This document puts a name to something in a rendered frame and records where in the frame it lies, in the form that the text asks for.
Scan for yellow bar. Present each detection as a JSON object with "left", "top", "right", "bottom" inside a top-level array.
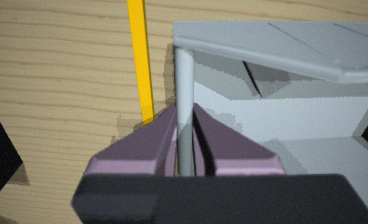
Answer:
[{"left": 127, "top": 0, "right": 155, "bottom": 126}]

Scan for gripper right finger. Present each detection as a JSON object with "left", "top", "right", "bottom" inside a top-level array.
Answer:
[{"left": 192, "top": 103, "right": 288, "bottom": 176}]

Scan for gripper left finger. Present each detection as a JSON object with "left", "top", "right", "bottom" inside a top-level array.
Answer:
[{"left": 82, "top": 103, "right": 177, "bottom": 177}]

